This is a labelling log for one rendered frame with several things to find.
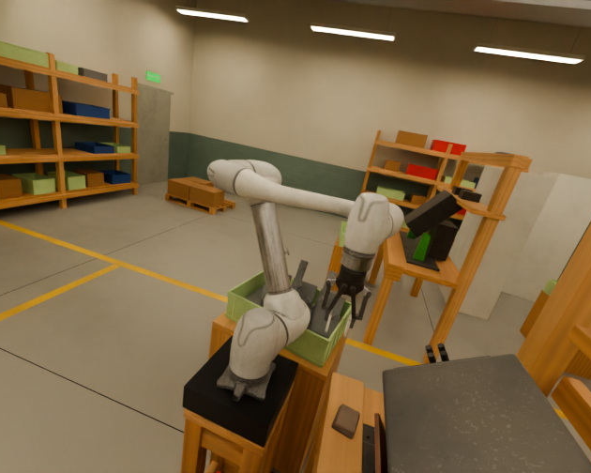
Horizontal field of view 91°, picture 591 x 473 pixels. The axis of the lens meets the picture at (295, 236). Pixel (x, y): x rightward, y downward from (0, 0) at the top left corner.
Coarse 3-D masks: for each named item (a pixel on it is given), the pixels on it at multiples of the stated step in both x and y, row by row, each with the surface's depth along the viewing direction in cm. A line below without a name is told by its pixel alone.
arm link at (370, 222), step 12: (360, 204) 74; (372, 204) 73; (384, 204) 73; (360, 216) 74; (372, 216) 73; (384, 216) 74; (348, 228) 78; (360, 228) 74; (372, 228) 74; (384, 228) 75; (348, 240) 78; (360, 240) 75; (372, 240) 75; (360, 252) 77; (372, 252) 78
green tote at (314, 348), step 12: (252, 276) 180; (264, 276) 192; (240, 288) 169; (252, 288) 183; (228, 300) 161; (240, 300) 157; (312, 300) 183; (228, 312) 163; (240, 312) 159; (348, 312) 163; (300, 336) 144; (312, 336) 140; (336, 336) 152; (288, 348) 148; (300, 348) 145; (312, 348) 142; (324, 348) 139; (312, 360) 143; (324, 360) 142
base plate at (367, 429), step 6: (366, 426) 105; (366, 432) 103; (372, 432) 104; (366, 438) 101; (372, 438) 101; (366, 444) 99; (372, 444) 99; (366, 450) 97; (372, 450) 97; (366, 456) 95; (372, 456) 95; (366, 462) 93; (372, 462) 94; (366, 468) 91; (372, 468) 92
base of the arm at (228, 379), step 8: (272, 368) 115; (224, 376) 106; (232, 376) 104; (264, 376) 105; (224, 384) 103; (232, 384) 103; (240, 384) 102; (248, 384) 102; (256, 384) 104; (264, 384) 106; (240, 392) 99; (248, 392) 102; (256, 392) 102; (264, 392) 103
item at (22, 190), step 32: (0, 64) 342; (32, 64) 376; (64, 64) 413; (0, 96) 358; (32, 96) 391; (32, 128) 434; (0, 160) 367; (32, 160) 401; (64, 160) 442; (0, 192) 386; (32, 192) 423; (64, 192) 459; (96, 192) 508
